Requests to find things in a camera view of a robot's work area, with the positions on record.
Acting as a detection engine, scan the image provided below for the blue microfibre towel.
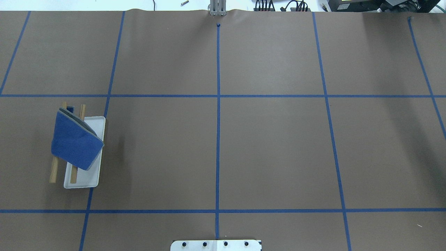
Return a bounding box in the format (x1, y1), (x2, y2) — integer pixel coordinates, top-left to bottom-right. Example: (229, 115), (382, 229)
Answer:
(51, 107), (105, 170)

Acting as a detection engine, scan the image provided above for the white towel rack base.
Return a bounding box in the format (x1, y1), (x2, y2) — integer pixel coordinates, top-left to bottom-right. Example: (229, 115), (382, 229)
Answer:
(63, 116), (106, 189)

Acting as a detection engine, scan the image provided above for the outer wooden rack bar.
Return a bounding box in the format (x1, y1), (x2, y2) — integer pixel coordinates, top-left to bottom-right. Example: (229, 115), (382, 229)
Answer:
(49, 101), (67, 183)

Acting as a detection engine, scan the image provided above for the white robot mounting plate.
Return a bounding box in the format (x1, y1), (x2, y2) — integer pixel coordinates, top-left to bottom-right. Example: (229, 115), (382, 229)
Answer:
(170, 239), (262, 251)

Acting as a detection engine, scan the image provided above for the aluminium frame post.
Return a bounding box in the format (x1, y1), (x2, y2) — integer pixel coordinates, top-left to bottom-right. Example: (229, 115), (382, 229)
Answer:
(209, 0), (227, 16)

